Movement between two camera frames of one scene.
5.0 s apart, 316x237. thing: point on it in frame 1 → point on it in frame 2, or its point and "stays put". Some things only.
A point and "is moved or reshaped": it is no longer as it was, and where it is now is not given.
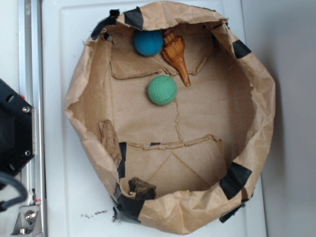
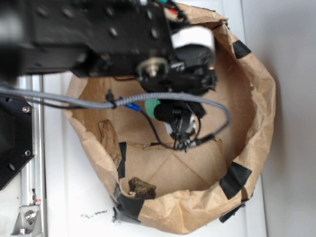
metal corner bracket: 28,223 stays put
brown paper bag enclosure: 176,112 stays put
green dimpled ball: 162,90 is moved or reshaped
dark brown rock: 142,190 stays put
